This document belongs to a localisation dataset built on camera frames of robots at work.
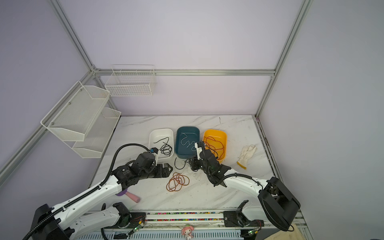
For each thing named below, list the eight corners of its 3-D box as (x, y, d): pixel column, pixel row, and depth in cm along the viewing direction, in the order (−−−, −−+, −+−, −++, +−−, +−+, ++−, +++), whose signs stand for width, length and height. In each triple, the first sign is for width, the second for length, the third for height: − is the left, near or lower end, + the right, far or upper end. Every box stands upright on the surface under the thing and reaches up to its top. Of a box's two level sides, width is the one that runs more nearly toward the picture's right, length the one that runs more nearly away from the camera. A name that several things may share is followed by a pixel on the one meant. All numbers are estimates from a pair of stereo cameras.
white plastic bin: (145, 161, 96) (143, 156, 92) (152, 133, 111) (150, 128, 107) (172, 161, 96) (171, 156, 92) (176, 133, 111) (175, 128, 107)
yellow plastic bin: (203, 161, 97) (204, 157, 92) (202, 133, 112) (203, 128, 107) (228, 161, 97) (229, 157, 92) (224, 133, 112) (225, 128, 108)
